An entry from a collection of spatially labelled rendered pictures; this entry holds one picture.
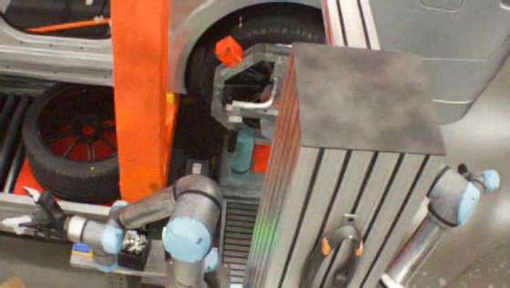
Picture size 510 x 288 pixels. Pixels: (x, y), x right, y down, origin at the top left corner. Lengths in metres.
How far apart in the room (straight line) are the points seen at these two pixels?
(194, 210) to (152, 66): 0.61
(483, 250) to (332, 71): 2.61
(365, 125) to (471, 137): 3.11
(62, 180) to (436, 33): 1.75
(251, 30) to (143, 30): 0.74
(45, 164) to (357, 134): 2.09
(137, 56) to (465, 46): 1.36
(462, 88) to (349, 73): 1.76
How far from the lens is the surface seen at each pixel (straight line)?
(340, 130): 1.05
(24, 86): 3.60
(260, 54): 2.53
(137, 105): 2.18
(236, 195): 3.26
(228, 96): 2.89
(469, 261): 3.57
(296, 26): 2.59
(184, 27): 2.60
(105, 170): 2.90
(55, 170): 2.93
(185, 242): 1.59
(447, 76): 2.81
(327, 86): 1.11
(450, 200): 1.90
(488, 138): 4.21
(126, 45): 2.00
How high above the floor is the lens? 2.78
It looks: 49 degrees down
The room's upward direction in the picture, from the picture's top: 10 degrees clockwise
